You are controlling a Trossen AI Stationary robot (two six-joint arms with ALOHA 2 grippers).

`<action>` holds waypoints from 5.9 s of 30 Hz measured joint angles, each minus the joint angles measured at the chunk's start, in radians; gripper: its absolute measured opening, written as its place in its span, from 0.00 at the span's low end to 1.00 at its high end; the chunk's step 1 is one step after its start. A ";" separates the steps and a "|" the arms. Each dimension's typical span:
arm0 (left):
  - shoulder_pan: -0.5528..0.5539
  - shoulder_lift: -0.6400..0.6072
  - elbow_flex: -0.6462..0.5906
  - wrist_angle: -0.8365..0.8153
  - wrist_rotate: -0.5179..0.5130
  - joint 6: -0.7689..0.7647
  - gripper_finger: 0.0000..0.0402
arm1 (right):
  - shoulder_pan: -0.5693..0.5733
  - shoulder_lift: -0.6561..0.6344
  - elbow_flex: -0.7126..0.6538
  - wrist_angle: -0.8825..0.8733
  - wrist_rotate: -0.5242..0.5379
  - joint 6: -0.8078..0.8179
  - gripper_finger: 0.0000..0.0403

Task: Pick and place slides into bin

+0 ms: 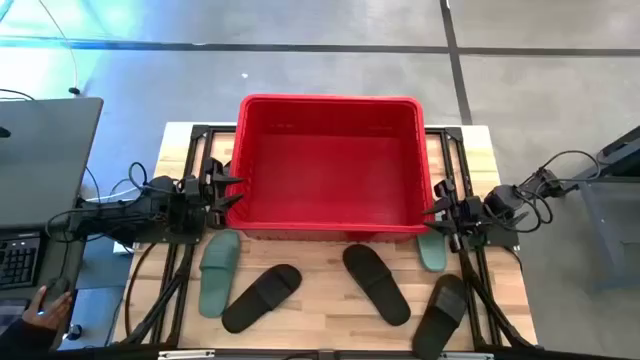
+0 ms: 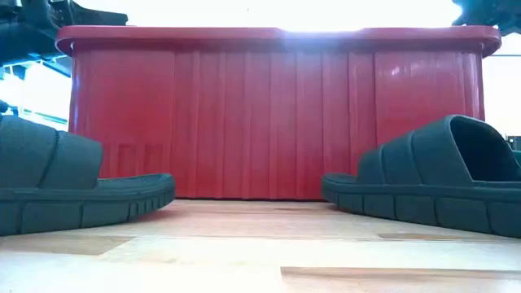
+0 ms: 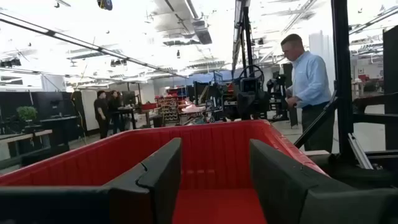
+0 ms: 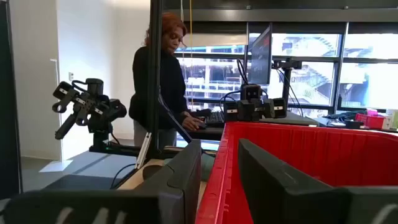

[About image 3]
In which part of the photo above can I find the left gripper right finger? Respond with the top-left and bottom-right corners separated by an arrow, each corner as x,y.
249,139 -> 358,224

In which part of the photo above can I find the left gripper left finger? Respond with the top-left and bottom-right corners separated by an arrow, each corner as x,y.
104,138 -> 183,224

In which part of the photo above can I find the red plastic bin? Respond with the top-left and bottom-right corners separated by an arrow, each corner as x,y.
0,119 -> 327,224

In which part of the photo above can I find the person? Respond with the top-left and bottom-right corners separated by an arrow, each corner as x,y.
280,33 -> 336,153
93,90 -> 109,140
107,90 -> 126,134

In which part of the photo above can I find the silver aluminium extrusion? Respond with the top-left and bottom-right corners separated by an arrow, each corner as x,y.
348,133 -> 374,170

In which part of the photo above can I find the green potted plant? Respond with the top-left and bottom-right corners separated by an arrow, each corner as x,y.
16,105 -> 38,124

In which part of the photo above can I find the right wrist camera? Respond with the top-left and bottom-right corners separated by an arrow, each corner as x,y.
241,77 -> 259,93

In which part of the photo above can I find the black aluminium frame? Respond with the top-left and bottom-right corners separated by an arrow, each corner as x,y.
294,0 -> 398,170

